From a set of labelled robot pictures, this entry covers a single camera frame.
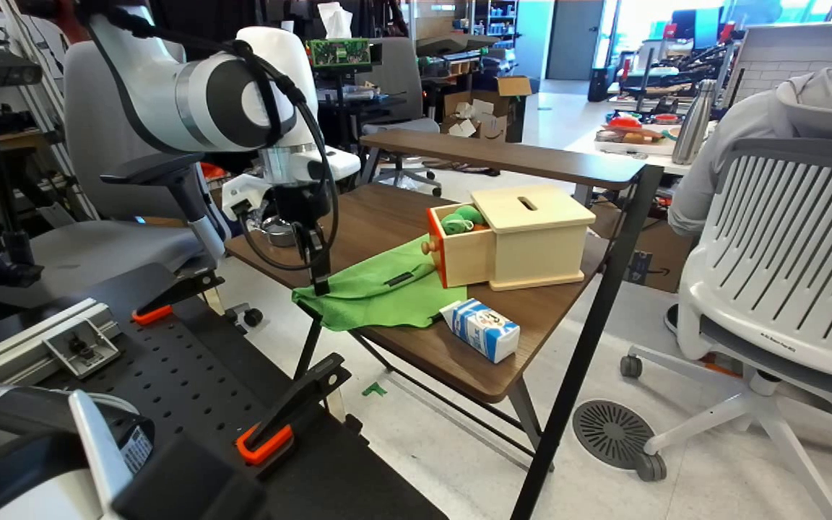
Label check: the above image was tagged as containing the brown folding table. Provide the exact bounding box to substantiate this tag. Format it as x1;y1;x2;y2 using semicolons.
290;162;667;520

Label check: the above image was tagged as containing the black clamp with orange grip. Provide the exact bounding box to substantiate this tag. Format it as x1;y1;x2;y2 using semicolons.
126;268;226;330
233;349;353;471

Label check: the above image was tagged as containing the person in grey hoodie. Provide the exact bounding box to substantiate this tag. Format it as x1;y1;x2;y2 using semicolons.
667;22;832;239

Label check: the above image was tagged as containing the green circuit board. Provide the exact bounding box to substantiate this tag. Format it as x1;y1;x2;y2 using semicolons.
304;37;382;70

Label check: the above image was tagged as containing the light wooden box with slot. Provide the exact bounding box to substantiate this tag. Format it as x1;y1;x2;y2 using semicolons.
441;181;600;294

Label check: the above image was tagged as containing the cardboard box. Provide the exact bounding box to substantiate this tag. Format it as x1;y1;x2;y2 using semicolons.
438;71;534;145

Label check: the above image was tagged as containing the grey and black robot base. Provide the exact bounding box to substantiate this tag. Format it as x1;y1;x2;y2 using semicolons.
0;377;275;520

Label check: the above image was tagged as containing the black round floor grille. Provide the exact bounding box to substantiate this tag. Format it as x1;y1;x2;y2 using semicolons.
570;398;671;484

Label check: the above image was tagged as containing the red-fronted wooden drawer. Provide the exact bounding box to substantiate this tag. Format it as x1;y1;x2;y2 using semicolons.
422;203;498;292

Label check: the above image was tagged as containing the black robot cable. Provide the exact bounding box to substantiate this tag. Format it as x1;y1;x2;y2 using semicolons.
226;37;343;278

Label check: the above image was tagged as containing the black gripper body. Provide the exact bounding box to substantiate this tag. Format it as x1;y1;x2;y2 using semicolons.
259;178;339;239

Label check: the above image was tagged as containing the small green soft object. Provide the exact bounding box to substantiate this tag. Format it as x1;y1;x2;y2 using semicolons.
438;200;490;236

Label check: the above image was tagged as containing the white and blue milk carton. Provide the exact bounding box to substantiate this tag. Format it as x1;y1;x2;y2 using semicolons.
435;297;522;367

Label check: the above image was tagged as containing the green cloth towel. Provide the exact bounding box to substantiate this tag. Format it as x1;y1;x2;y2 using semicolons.
290;232;470;336

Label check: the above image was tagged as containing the black perforated mounting board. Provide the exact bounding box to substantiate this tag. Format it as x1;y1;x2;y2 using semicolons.
50;297;447;520

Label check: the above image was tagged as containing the dark grey office chair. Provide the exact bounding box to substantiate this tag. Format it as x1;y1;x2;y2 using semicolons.
363;35;446;197

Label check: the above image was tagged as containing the white mesh-back office chair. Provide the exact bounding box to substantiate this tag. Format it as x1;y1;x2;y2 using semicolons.
619;132;832;520

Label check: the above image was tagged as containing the aluminium rail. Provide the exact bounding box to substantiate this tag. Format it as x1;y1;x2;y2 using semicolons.
0;294;123;385

